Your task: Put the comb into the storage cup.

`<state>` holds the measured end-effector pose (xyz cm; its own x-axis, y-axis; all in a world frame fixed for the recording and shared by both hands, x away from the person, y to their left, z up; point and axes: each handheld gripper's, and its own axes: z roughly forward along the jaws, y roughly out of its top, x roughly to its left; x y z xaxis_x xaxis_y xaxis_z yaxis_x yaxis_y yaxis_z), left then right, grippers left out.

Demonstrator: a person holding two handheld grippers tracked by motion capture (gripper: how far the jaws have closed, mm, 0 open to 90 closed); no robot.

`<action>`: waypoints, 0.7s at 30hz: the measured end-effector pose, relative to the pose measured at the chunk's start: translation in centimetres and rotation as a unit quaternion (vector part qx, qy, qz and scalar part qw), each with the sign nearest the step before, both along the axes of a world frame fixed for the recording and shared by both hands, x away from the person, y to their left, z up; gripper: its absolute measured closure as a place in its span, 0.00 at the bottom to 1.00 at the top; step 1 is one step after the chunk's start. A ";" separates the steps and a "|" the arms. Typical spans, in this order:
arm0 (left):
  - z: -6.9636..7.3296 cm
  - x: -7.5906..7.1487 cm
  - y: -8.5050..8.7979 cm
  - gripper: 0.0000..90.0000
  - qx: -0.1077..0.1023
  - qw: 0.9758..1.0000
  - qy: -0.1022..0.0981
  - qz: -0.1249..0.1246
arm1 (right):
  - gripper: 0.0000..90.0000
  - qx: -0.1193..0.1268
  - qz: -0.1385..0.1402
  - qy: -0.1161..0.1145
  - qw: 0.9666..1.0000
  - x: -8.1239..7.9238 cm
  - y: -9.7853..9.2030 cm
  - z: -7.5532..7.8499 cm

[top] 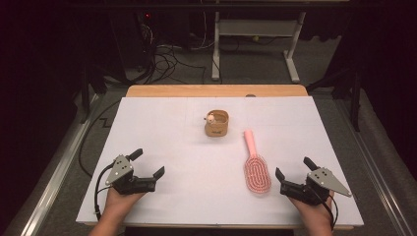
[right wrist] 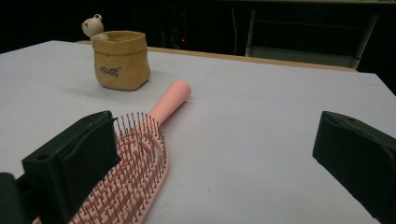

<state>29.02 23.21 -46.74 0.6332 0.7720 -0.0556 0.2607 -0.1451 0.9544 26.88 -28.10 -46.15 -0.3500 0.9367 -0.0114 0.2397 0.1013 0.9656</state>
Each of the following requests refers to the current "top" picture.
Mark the wooden table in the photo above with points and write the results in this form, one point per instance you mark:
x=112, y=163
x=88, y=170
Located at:
x=196, y=90

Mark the brown holder cup with bear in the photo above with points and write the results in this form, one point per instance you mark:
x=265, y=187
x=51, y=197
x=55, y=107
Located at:
x=216, y=126

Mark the person's right hand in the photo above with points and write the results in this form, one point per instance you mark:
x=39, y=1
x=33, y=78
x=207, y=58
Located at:
x=313, y=213

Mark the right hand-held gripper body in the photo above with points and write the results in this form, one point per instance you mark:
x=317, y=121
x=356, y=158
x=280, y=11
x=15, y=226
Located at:
x=323, y=182

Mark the black computer tower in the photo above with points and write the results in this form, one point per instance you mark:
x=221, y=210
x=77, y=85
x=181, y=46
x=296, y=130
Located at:
x=131, y=39

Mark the person's left hand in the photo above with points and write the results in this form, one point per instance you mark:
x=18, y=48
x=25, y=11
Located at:
x=121, y=205

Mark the black stand leg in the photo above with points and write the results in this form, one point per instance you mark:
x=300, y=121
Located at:
x=86, y=95
x=355, y=98

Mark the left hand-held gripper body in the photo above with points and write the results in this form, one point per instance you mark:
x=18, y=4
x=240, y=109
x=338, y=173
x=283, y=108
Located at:
x=122, y=170

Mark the white metal stand frame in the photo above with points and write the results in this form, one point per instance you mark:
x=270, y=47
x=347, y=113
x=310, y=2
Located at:
x=259, y=28

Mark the aluminium floor rail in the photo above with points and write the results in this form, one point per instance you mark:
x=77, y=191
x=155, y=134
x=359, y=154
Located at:
x=373, y=170
x=62, y=170

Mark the pink hairbrush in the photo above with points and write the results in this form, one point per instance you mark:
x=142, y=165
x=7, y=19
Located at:
x=257, y=173

